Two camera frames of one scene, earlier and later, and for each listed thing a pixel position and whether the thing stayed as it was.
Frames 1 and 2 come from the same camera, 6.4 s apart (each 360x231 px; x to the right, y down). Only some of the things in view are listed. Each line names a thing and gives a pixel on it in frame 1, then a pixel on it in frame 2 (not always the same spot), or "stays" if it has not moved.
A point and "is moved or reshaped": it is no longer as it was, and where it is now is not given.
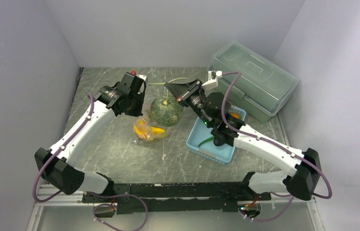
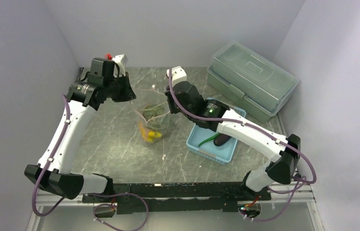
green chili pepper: x=206 y=140 stays
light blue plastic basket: x=200 y=132 stays
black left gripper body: x=135 y=107 -> x=117 y=88
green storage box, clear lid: x=252 y=80 stays
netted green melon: x=166 y=110 is moved or reshaped
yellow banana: x=138 y=132 -> x=144 y=136
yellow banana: x=155 y=130 -> x=152 y=134
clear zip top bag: x=143 y=129 is moved or reshaped
